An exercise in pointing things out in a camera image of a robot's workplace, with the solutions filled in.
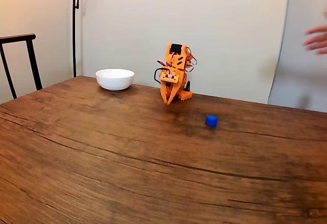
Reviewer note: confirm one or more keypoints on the blue cube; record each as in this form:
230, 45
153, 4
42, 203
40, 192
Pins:
211, 121

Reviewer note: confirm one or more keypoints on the white bowl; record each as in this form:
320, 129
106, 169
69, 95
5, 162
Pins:
115, 79

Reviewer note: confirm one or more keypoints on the person's hand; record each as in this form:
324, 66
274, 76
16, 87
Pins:
318, 41

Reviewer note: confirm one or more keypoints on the black table clamp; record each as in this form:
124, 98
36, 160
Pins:
188, 86

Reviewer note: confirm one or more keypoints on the white backdrop sheet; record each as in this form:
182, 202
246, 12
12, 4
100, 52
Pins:
230, 30

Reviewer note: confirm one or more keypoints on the black floor lamp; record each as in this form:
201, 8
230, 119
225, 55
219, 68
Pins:
74, 43

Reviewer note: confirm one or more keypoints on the black wooden chair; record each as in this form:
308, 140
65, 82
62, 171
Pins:
30, 55

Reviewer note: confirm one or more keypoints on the orange gripper camera mount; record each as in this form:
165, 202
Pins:
170, 77

